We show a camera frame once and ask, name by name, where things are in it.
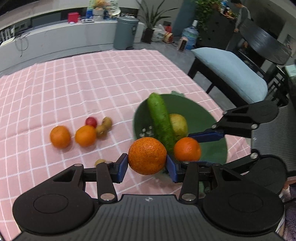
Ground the potted long-leaf plant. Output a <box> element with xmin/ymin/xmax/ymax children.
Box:
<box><xmin>136</xmin><ymin>0</ymin><xmax>178</xmax><ymax>44</ymax></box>

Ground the brown longan middle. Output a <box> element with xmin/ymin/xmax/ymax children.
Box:
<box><xmin>95</xmin><ymin>125</ymin><xmax>108</xmax><ymax>139</ymax></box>

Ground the small red fruit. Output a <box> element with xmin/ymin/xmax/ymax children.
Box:
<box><xmin>85</xmin><ymin>116</ymin><xmax>97</xmax><ymax>128</ymax></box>

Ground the white wifi router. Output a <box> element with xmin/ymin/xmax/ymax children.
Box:
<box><xmin>1</xmin><ymin>26</ymin><xmax>15</xmax><ymax>46</ymax></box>

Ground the light blue seat cushion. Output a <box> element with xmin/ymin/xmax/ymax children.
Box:
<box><xmin>191</xmin><ymin>47</ymin><xmax>268</xmax><ymax>105</ymax></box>

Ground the green cucumber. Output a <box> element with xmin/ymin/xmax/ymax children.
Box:
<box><xmin>147</xmin><ymin>92</ymin><xmax>176</xmax><ymax>154</ymax></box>

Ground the green colander bowl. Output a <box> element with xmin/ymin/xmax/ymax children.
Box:
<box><xmin>132</xmin><ymin>94</ymin><xmax>228</xmax><ymax>164</ymax></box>

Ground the yellow-green pear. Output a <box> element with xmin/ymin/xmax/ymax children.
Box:
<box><xmin>170</xmin><ymin>113</ymin><xmax>189</xmax><ymax>140</ymax></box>

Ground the brown longan front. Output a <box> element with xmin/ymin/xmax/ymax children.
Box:
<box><xmin>95</xmin><ymin>159</ymin><xmax>106</xmax><ymax>167</ymax></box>

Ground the white TV console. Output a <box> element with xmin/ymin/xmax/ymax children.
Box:
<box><xmin>0</xmin><ymin>5</ymin><xmax>147</xmax><ymax>75</ymax></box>

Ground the blue water jug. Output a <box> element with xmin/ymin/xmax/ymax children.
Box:
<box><xmin>182</xmin><ymin>20</ymin><xmax>199</xmax><ymax>50</ymax></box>

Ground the orange tangerine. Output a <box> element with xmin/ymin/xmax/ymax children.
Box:
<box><xmin>128</xmin><ymin>137</ymin><xmax>167</xmax><ymax>175</ymax></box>
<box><xmin>75</xmin><ymin>125</ymin><xmax>96</xmax><ymax>148</ymax></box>
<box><xmin>174</xmin><ymin>137</ymin><xmax>202</xmax><ymax>162</ymax></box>
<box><xmin>50</xmin><ymin>126</ymin><xmax>71</xmax><ymax>149</ymax></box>

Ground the black round table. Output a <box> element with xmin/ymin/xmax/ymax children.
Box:
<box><xmin>239</xmin><ymin>19</ymin><xmax>291</xmax><ymax>65</ymax></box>

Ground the pink checkered tablecloth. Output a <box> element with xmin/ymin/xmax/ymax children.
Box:
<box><xmin>0</xmin><ymin>49</ymin><xmax>251</xmax><ymax>241</ymax></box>

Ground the seated person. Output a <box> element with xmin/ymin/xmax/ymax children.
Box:
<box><xmin>227</xmin><ymin>0</ymin><xmax>251</xmax><ymax>54</ymax></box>

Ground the black wooden chair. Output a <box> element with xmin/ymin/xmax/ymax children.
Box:
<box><xmin>188</xmin><ymin>51</ymin><xmax>290</xmax><ymax>105</ymax></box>

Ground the small white heater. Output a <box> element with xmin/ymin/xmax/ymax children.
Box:
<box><xmin>178</xmin><ymin>37</ymin><xmax>188</xmax><ymax>52</ymax></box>

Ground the brown longan right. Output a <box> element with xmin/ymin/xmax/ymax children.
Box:
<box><xmin>102</xmin><ymin>116</ymin><xmax>113</xmax><ymax>131</ymax></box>

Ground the brown longan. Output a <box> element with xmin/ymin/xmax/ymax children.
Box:
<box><xmin>102</xmin><ymin>116</ymin><xmax>113</xmax><ymax>131</ymax></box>
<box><xmin>95</xmin><ymin>125</ymin><xmax>108</xmax><ymax>139</ymax></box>
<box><xmin>95</xmin><ymin>159</ymin><xmax>106</xmax><ymax>167</ymax></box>

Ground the red box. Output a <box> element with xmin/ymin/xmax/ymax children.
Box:
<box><xmin>68</xmin><ymin>12</ymin><xmax>80</xmax><ymax>23</ymax></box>

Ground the teddy bear toy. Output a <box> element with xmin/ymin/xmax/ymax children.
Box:
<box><xmin>93</xmin><ymin>0</ymin><xmax>109</xmax><ymax>9</ymax></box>

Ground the grey pedal trash bin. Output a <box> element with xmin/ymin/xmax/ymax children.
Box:
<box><xmin>113</xmin><ymin>16</ymin><xmax>139</xmax><ymax>50</ymax></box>

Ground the white plastic bag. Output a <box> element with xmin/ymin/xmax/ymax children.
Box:
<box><xmin>152</xmin><ymin>24</ymin><xmax>167</xmax><ymax>42</ymax></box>

